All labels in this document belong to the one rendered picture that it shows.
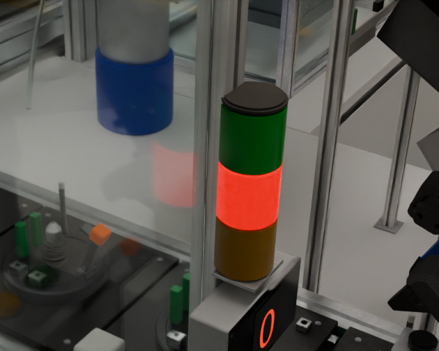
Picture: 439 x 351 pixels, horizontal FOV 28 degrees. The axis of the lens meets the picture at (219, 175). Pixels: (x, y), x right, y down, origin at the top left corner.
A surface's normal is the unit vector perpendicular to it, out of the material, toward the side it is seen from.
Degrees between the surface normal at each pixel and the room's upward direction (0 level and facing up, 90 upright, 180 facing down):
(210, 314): 0
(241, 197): 90
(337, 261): 0
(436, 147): 90
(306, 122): 0
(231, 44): 90
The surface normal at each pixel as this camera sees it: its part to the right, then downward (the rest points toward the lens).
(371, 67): 0.04, -0.86
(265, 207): 0.51, 0.46
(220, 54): -0.51, 0.43
